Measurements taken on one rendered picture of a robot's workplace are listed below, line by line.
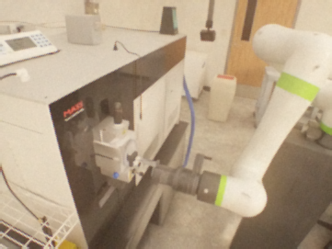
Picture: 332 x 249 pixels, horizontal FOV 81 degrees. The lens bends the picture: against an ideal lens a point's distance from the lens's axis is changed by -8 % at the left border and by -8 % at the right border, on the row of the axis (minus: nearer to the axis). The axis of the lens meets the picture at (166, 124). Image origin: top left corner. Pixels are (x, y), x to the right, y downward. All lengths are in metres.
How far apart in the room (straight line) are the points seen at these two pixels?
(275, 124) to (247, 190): 0.21
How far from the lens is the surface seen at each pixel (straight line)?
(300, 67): 0.66
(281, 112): 0.67
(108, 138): 0.63
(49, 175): 0.64
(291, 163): 1.06
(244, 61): 4.38
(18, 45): 0.86
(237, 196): 0.62
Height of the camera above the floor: 1.63
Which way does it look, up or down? 31 degrees down
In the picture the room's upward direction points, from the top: 4 degrees clockwise
